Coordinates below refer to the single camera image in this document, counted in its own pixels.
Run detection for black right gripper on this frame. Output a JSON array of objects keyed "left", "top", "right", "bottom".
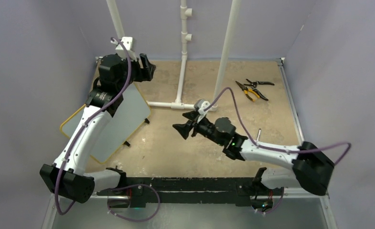
[{"left": 173, "top": 109, "right": 225, "bottom": 146}]

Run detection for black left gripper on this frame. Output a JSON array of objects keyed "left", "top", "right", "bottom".
[{"left": 118, "top": 53, "right": 155, "bottom": 92}]

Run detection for yellow framed whiteboard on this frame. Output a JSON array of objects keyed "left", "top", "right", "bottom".
[{"left": 60, "top": 81, "right": 152, "bottom": 165}]

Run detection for black metal whiteboard stand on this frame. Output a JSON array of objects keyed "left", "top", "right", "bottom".
[{"left": 122, "top": 118, "right": 151, "bottom": 147}]

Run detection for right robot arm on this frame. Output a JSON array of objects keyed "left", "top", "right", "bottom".
[{"left": 172, "top": 111, "right": 335, "bottom": 196}]

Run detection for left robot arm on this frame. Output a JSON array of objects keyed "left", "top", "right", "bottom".
[{"left": 40, "top": 53, "right": 156, "bottom": 203}]

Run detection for black whiteboard marker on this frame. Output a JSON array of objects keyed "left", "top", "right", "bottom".
[{"left": 256, "top": 128, "right": 262, "bottom": 141}]

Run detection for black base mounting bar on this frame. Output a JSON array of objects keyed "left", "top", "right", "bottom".
[{"left": 97, "top": 177, "right": 283, "bottom": 208}]

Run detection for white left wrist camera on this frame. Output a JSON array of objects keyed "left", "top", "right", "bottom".
[{"left": 115, "top": 37, "right": 138, "bottom": 61}]

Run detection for white PVC pipe frame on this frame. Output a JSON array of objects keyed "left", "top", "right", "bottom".
[{"left": 106, "top": 0, "right": 241, "bottom": 110}]

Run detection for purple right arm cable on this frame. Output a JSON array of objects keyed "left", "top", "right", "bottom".
[{"left": 203, "top": 87, "right": 352, "bottom": 216}]

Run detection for yellow handled needle-nose pliers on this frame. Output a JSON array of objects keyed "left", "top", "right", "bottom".
[{"left": 235, "top": 81, "right": 269, "bottom": 102}]

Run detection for black handled wire cutters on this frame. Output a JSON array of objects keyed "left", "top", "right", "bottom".
[{"left": 244, "top": 79, "right": 275, "bottom": 89}]

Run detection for aluminium rail right edge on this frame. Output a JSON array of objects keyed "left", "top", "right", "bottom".
[{"left": 275, "top": 58, "right": 304, "bottom": 143}]

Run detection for aluminium front frame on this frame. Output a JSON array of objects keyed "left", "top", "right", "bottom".
[{"left": 42, "top": 188, "right": 337, "bottom": 229}]

